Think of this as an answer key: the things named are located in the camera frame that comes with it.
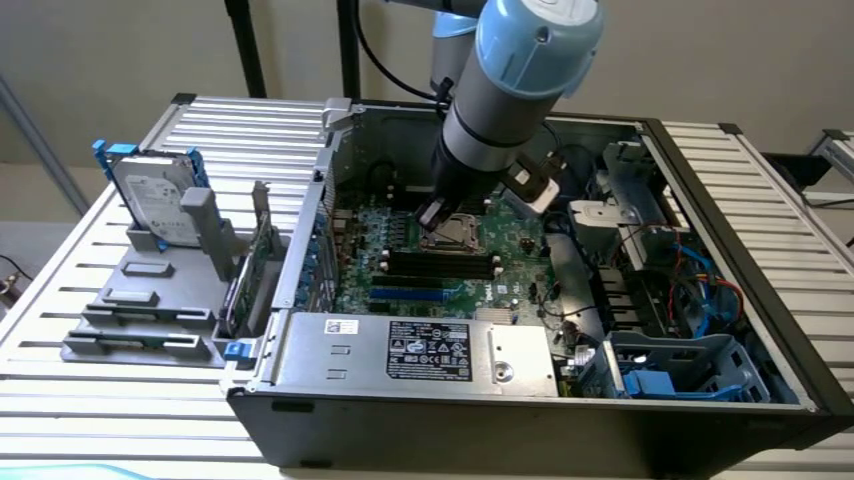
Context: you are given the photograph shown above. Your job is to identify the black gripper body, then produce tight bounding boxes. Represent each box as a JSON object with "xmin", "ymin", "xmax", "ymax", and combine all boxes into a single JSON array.
[{"xmin": 429, "ymin": 143, "xmax": 509, "ymax": 215}]

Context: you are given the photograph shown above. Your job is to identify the metal CPU socket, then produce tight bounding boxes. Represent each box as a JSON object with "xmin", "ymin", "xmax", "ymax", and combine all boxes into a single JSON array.
[{"xmin": 416, "ymin": 212, "xmax": 487, "ymax": 256}]

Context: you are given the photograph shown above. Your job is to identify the black expansion slot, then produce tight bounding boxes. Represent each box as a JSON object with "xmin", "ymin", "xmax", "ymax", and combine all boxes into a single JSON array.
[{"xmin": 369, "ymin": 274, "xmax": 447, "ymax": 290}]

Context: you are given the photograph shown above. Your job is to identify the blue expansion slot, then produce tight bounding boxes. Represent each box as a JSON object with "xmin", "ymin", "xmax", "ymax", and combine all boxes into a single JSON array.
[{"xmin": 368, "ymin": 287, "xmax": 447, "ymax": 304}]

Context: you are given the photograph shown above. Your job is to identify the black RAM slots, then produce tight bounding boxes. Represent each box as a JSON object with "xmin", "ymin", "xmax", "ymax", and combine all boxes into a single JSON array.
[{"xmin": 384, "ymin": 248, "xmax": 500, "ymax": 280}]

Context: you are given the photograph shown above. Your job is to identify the green motherboard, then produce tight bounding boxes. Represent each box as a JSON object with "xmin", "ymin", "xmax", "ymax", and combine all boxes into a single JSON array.
[{"xmin": 329, "ymin": 192, "xmax": 605, "ymax": 397}]

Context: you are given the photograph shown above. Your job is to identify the silver chipset heatsink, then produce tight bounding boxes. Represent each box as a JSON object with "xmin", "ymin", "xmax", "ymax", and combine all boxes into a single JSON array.
[{"xmin": 473, "ymin": 306, "xmax": 523, "ymax": 327}]

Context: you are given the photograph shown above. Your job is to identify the metal drive cage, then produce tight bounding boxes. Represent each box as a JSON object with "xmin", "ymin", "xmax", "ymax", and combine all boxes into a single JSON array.
[{"xmin": 565, "ymin": 141, "xmax": 692, "ymax": 246}]

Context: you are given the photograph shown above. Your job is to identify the green graphics card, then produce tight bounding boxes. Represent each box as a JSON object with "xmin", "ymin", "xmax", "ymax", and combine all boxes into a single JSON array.
[{"xmin": 217, "ymin": 180, "xmax": 282, "ymax": 337}]

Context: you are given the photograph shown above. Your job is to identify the silver power supply unit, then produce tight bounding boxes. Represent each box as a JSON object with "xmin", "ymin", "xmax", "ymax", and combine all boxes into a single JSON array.
[{"xmin": 256, "ymin": 312, "xmax": 560, "ymax": 400}]

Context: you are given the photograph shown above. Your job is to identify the black stand pole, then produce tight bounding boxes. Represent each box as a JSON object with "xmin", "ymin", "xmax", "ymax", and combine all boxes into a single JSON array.
[
  {"xmin": 222, "ymin": 0, "xmax": 269, "ymax": 99},
  {"xmin": 335, "ymin": 0, "xmax": 365, "ymax": 100}
]

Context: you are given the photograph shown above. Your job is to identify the blue plastic disk carrier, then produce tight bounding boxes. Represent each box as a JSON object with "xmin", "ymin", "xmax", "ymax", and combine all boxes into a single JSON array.
[{"xmin": 90, "ymin": 138, "xmax": 209, "ymax": 252}]

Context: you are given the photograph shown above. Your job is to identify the silver hard disk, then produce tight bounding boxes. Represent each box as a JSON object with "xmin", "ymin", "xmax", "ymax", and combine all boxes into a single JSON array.
[{"xmin": 109, "ymin": 152, "xmax": 201, "ymax": 249}]

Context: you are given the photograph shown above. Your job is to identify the black open PC case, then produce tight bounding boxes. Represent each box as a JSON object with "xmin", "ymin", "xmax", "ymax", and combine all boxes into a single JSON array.
[{"xmin": 224, "ymin": 97, "xmax": 836, "ymax": 472}]

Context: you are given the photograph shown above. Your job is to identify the grey parts rack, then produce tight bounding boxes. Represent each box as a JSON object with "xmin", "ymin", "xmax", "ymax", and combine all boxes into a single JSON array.
[{"xmin": 58, "ymin": 187, "xmax": 293, "ymax": 372}]

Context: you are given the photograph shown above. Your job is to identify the grey blue disk bay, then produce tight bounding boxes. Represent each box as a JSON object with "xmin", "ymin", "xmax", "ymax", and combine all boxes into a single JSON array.
[{"xmin": 601, "ymin": 330, "xmax": 779, "ymax": 404}]

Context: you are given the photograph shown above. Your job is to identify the teal plastic object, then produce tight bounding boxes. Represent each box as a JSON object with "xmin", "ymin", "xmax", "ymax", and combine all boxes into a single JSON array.
[{"xmin": 0, "ymin": 462, "xmax": 138, "ymax": 480}]

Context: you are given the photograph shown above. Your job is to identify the white black wrist camera box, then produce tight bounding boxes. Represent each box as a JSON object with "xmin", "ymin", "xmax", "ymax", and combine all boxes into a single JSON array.
[{"xmin": 499, "ymin": 153, "xmax": 563, "ymax": 217}]

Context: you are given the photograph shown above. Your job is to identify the grey fan air duct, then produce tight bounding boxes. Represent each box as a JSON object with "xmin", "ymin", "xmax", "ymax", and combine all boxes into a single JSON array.
[{"xmin": 544, "ymin": 231, "xmax": 607, "ymax": 344}]

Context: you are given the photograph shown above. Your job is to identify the grey case release handle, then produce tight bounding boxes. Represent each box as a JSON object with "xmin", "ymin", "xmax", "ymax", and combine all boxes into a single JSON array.
[{"xmin": 319, "ymin": 97, "xmax": 367, "ymax": 134}]

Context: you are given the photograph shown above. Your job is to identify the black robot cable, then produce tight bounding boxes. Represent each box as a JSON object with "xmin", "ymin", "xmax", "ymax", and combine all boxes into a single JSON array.
[{"xmin": 351, "ymin": 0, "xmax": 456, "ymax": 119}]

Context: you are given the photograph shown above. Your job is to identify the blue data wire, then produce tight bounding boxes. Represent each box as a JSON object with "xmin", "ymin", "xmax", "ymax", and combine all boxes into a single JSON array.
[{"xmin": 669, "ymin": 242, "xmax": 730, "ymax": 334}]

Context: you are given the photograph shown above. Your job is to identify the red data wire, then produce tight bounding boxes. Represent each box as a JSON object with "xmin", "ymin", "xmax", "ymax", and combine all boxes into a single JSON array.
[{"xmin": 703, "ymin": 277, "xmax": 747, "ymax": 329}]

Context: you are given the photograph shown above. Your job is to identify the grey metal frame post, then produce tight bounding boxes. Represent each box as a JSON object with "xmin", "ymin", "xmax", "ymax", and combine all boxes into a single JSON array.
[{"xmin": 0, "ymin": 74, "xmax": 92, "ymax": 217}]

